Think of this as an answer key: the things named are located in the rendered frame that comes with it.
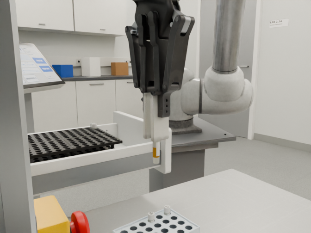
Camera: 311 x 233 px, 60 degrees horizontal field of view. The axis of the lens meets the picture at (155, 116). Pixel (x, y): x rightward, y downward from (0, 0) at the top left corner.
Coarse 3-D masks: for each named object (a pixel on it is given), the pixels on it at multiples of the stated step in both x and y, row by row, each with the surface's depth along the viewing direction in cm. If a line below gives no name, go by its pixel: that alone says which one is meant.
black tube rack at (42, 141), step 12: (48, 132) 69; (60, 132) 70; (72, 132) 69; (84, 132) 70; (96, 132) 69; (36, 144) 59; (48, 144) 59; (60, 144) 60; (72, 144) 59; (84, 144) 60; (96, 144) 60; (108, 144) 60; (36, 156) 52; (48, 156) 60; (60, 156) 60
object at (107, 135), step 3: (93, 129) 72; (96, 129) 73; (99, 129) 72; (99, 132) 69; (102, 132) 70; (105, 132) 69; (105, 135) 67; (108, 135) 67; (111, 135) 66; (111, 138) 65; (114, 138) 64; (117, 138) 64; (117, 141) 61; (120, 141) 62
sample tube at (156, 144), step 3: (156, 141) 41; (159, 141) 41; (153, 144) 41; (156, 144) 41; (159, 144) 41; (153, 147) 41; (156, 147) 41; (159, 147) 41; (153, 150) 41; (156, 150) 41; (159, 150) 41; (153, 153) 41; (156, 153) 41; (159, 153) 41; (153, 156) 41; (156, 156) 41; (159, 156) 42; (153, 159) 41; (156, 159) 41; (153, 162) 42; (156, 162) 41
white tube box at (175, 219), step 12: (156, 216) 50; (168, 216) 50; (180, 216) 50; (120, 228) 46; (132, 228) 47; (144, 228) 46; (156, 228) 46; (168, 228) 46; (180, 228) 46; (192, 228) 47
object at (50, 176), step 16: (112, 128) 82; (144, 144) 61; (160, 144) 63; (48, 160) 51; (64, 160) 51; (80, 160) 53; (96, 160) 55; (112, 160) 57; (128, 160) 59; (144, 160) 61; (160, 160) 64; (32, 176) 48; (48, 176) 50; (64, 176) 52; (80, 176) 53; (96, 176) 55; (112, 176) 58; (48, 192) 51
